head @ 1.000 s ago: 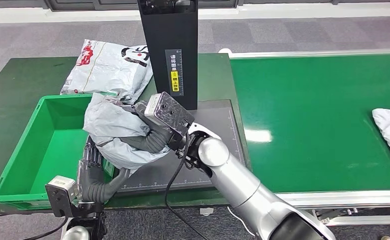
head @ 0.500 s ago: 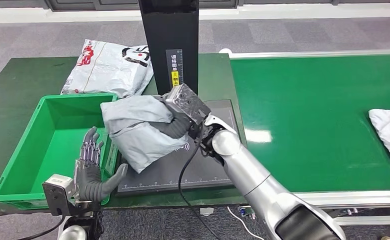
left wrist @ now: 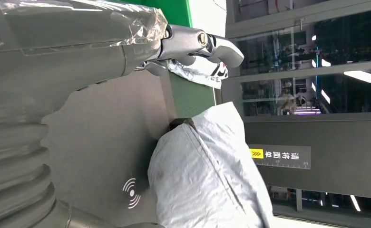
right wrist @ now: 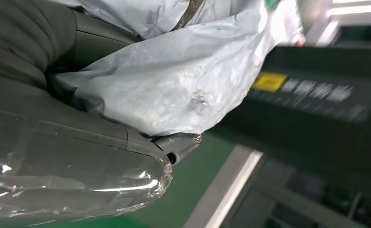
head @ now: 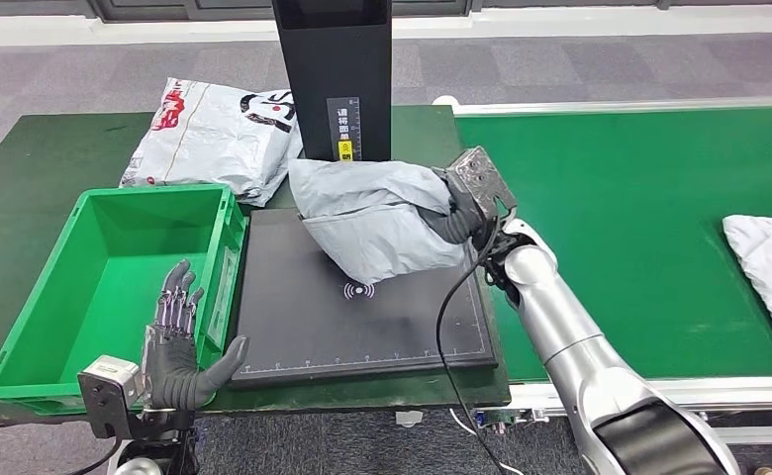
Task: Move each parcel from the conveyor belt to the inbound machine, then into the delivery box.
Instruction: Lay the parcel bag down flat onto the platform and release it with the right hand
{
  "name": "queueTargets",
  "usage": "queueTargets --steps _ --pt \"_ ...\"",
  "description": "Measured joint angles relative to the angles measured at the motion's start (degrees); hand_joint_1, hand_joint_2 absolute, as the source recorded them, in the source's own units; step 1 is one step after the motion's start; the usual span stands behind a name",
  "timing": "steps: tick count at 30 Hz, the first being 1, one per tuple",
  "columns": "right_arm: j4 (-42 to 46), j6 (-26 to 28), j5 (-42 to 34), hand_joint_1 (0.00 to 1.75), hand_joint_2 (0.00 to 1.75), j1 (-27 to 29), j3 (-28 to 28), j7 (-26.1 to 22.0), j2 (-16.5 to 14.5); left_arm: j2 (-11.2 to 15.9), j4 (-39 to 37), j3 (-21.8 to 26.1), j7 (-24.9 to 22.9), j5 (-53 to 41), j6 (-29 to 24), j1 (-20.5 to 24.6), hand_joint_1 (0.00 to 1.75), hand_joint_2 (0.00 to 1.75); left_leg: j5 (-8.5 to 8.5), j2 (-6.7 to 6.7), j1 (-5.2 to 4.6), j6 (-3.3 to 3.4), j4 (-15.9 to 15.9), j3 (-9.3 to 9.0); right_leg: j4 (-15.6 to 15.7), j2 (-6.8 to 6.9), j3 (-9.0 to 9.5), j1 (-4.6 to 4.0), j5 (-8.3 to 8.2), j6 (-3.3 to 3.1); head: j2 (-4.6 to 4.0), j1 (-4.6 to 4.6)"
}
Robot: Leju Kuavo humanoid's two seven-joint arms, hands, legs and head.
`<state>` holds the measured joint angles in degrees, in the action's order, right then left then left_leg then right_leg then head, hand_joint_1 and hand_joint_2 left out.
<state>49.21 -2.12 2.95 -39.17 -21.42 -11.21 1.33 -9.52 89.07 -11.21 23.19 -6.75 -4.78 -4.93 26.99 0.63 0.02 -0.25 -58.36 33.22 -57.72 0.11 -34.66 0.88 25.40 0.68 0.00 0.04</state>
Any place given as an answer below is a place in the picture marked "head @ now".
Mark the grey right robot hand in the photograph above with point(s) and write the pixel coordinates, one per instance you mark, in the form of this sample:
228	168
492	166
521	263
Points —
481	183

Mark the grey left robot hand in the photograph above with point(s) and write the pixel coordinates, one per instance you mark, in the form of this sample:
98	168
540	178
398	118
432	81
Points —
173	367

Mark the plain grey parcel bag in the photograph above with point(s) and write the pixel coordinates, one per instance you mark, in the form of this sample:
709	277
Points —
373	223

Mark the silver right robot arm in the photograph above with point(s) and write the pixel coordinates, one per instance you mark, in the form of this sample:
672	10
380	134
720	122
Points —
556	314

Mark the green conveyor belt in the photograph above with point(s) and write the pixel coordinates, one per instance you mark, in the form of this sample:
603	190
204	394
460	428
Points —
622	229

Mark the large white red-black printed parcel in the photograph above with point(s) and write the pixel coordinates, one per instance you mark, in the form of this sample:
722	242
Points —
215	138

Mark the green plastic crate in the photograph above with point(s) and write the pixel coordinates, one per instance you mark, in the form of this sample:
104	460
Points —
97	275

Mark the black yellow column label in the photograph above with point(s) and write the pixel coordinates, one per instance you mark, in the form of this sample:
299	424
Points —
345	124

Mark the black scanner platform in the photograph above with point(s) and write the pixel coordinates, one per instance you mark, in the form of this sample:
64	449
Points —
327	334

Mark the black scanner column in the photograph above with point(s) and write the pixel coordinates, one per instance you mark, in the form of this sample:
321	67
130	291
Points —
333	65

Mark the small green circuit board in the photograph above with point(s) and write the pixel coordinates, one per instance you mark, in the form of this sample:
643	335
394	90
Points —
504	417

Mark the white table foot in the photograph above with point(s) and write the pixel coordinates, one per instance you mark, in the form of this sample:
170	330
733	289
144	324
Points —
409	418

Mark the dark green table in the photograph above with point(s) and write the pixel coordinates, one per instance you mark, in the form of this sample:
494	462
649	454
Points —
32	170

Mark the small tan object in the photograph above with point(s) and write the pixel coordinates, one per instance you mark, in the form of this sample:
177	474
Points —
765	471

